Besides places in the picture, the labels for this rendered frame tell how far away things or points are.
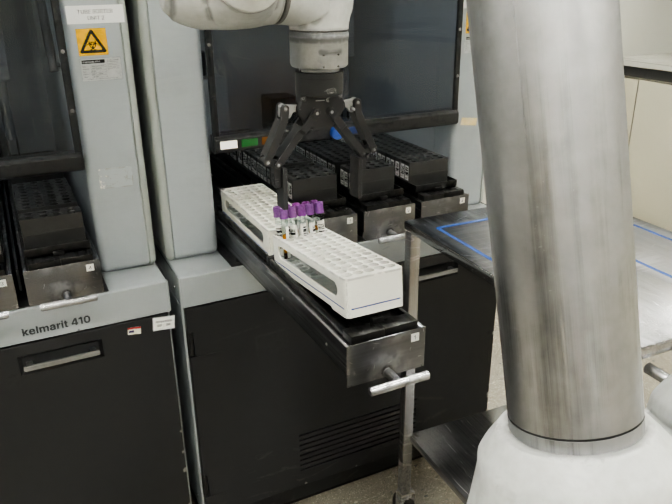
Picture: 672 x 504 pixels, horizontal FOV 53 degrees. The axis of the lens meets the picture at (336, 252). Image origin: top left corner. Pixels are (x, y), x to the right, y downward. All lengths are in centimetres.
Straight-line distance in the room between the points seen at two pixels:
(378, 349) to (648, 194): 274
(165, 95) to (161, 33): 12
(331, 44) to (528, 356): 65
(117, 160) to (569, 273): 107
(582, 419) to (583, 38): 26
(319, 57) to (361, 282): 34
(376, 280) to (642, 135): 273
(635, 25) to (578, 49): 330
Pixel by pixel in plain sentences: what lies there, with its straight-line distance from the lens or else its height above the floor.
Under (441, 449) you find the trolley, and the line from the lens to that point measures 166.
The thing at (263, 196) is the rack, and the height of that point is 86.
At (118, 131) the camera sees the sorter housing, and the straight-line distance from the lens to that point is 140.
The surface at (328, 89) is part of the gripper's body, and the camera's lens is 106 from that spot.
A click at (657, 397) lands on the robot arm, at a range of 70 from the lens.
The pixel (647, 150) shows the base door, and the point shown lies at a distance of 361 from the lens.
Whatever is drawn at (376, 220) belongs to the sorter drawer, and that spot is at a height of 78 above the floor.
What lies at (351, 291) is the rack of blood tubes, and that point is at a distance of 100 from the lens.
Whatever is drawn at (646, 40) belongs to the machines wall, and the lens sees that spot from 385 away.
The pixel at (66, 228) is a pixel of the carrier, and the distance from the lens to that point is 142.
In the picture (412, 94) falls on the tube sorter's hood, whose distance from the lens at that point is 162.
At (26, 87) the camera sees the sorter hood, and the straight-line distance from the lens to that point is 136.
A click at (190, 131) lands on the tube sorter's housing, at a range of 143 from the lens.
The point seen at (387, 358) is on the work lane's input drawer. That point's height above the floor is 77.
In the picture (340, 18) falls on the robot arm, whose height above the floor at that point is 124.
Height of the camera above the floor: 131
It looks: 22 degrees down
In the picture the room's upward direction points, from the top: 1 degrees counter-clockwise
